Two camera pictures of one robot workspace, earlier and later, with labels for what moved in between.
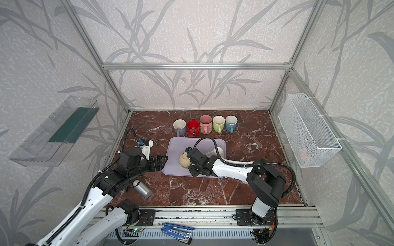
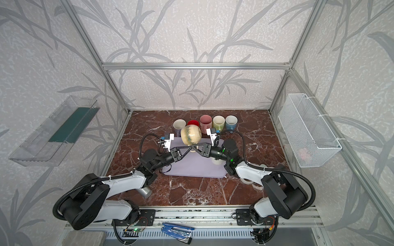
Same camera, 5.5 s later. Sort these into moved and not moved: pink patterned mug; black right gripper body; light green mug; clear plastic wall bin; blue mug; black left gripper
Moved: black left gripper; black right gripper body
Not moved: pink patterned mug; blue mug; light green mug; clear plastic wall bin
